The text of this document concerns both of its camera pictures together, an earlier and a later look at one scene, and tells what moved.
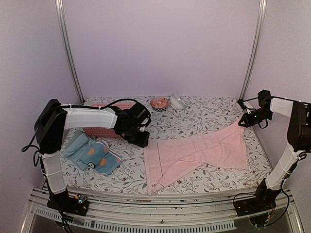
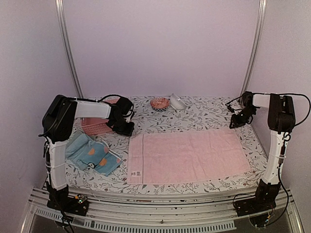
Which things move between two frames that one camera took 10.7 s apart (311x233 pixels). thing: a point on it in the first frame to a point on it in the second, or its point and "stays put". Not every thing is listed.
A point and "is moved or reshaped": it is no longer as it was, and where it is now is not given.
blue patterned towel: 95,155 stays put
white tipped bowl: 176,102 stays put
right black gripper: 249,121 to 237,123
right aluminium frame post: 257,45 stays put
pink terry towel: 166,160 is moved or reshaped
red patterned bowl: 159,104 stays put
